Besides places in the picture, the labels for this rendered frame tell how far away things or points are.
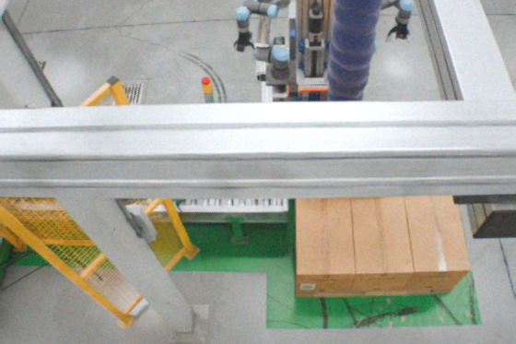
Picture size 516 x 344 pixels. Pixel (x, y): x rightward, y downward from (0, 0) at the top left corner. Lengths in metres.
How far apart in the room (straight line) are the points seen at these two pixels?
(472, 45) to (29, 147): 0.78
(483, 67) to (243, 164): 0.52
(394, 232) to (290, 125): 2.94
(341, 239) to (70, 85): 3.36
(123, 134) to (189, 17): 5.14
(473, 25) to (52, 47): 5.35
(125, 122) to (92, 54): 5.03
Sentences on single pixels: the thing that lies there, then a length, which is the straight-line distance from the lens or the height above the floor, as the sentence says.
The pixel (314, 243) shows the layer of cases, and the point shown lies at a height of 0.54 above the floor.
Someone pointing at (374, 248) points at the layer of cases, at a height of 0.54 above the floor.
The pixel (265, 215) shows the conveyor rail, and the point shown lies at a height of 0.53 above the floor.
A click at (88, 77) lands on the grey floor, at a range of 5.43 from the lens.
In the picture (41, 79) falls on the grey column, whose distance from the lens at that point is 1.47.
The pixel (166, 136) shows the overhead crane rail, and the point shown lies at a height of 3.21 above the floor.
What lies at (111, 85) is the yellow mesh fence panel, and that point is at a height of 2.10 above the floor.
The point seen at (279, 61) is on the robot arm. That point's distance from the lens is 3.41.
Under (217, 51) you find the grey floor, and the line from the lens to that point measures 5.26.
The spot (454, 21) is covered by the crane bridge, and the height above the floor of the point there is 3.05.
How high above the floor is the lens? 3.69
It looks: 56 degrees down
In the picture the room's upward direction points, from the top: 5 degrees counter-clockwise
